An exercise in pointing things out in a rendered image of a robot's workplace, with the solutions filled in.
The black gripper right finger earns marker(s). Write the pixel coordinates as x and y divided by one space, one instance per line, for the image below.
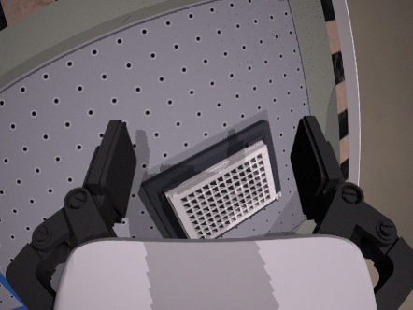
338 206

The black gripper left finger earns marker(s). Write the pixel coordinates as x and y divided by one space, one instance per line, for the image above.
89 213

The grey perforated base plate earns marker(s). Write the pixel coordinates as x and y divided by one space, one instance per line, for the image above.
181 80

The white well plate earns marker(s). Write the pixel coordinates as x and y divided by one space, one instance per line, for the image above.
243 193

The dark grey plate nest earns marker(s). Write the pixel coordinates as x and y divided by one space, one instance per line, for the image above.
156 186

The blue tape outline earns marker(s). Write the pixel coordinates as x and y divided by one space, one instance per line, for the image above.
10 289

